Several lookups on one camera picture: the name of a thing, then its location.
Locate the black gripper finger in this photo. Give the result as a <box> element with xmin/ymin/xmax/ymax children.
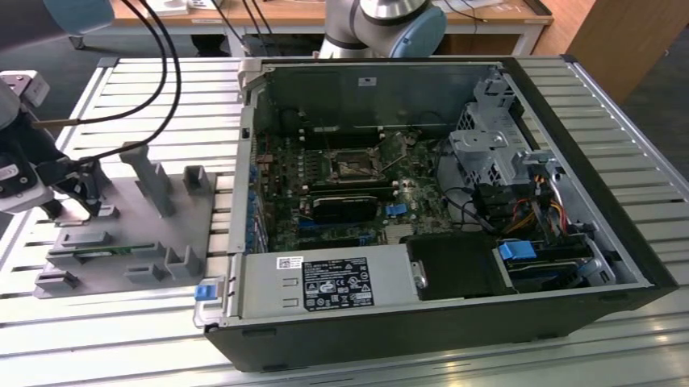
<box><xmin>34</xmin><ymin>160</ymin><xmax>76</xmax><ymax>222</ymax></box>
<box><xmin>66</xmin><ymin>159</ymin><xmax>114</xmax><ymax>218</ymax></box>

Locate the black RAM slot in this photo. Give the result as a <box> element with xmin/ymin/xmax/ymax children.
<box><xmin>308</xmin><ymin>189</ymin><xmax>395</xmax><ymax>198</ymax></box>
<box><xmin>308</xmin><ymin>181</ymin><xmax>393</xmax><ymax>191</ymax></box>

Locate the CPU socket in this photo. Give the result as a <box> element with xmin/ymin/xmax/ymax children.
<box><xmin>327</xmin><ymin>149</ymin><xmax>388</xmax><ymax>185</ymax></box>

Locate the grey parts rack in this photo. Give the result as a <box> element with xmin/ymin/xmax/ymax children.
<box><xmin>32</xmin><ymin>140</ymin><xmax>218</xmax><ymax>299</ymax></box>

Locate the green RAM stick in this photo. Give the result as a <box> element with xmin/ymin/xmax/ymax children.
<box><xmin>72</xmin><ymin>243</ymin><xmax>134</xmax><ymax>257</ymax></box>

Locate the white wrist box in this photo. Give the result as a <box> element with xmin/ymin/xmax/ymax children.
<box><xmin>0</xmin><ymin>70</ymin><xmax>53</xmax><ymax>108</ymax></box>

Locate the blue case latch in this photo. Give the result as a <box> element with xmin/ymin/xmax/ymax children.
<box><xmin>193</xmin><ymin>284</ymin><xmax>225</xmax><ymax>302</ymax></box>

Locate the blue office chair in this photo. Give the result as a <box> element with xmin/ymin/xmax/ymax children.
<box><xmin>41</xmin><ymin>0</ymin><xmax>117</xmax><ymax>50</ymax></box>

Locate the grey power supply unit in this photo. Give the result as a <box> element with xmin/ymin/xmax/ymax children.
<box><xmin>236</xmin><ymin>246</ymin><xmax>421</xmax><ymax>318</ymax></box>

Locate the white desk device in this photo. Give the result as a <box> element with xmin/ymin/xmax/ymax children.
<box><xmin>156</xmin><ymin>0</ymin><xmax>228</xmax><ymax>16</ymax></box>

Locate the black graphics card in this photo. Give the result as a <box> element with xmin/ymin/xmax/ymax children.
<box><xmin>309</xmin><ymin>195</ymin><xmax>380</xmax><ymax>225</ymax></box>

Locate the silver chipset heatsink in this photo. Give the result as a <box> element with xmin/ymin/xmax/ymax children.
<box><xmin>384</xmin><ymin>225</ymin><xmax>416</xmax><ymax>245</ymax></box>

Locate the metal socket cover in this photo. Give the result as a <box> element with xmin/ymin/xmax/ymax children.
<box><xmin>369</xmin><ymin>129</ymin><xmax>419</xmax><ymax>173</ymax></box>

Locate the green motherboard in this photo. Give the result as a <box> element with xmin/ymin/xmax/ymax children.
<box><xmin>252</xmin><ymin>128</ymin><xmax>469</xmax><ymax>251</ymax></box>

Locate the black open PC case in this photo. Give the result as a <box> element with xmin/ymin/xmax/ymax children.
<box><xmin>190</xmin><ymin>54</ymin><xmax>679</xmax><ymax>374</ymax></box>

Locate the black drive bay box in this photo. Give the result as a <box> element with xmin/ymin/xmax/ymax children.
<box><xmin>403</xmin><ymin>233</ymin><xmax>512</xmax><ymax>302</ymax></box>

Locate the silver metal drive cage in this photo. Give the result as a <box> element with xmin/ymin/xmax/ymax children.
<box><xmin>448</xmin><ymin>78</ymin><xmax>539</xmax><ymax>190</ymax></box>

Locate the blue disk carrier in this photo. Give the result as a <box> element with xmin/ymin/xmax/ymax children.
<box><xmin>496</xmin><ymin>239</ymin><xmax>592</xmax><ymax>283</ymax></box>

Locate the wooden cabinet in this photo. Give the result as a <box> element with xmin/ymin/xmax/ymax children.
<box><xmin>530</xmin><ymin>0</ymin><xmax>689</xmax><ymax>106</ymax></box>

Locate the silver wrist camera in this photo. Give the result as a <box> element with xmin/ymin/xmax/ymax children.
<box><xmin>0</xmin><ymin>160</ymin><xmax>56</xmax><ymax>214</ymax></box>

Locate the black cable brown sleeve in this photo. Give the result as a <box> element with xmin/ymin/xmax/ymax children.
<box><xmin>30</xmin><ymin>0</ymin><xmax>169</xmax><ymax>128</ymax></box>

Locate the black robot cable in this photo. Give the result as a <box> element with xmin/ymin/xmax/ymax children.
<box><xmin>77</xmin><ymin>0</ymin><xmax>181</xmax><ymax>164</ymax></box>

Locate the coloured wire bundle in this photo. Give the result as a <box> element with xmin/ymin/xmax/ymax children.
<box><xmin>504</xmin><ymin>197</ymin><xmax>571</xmax><ymax>235</ymax></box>

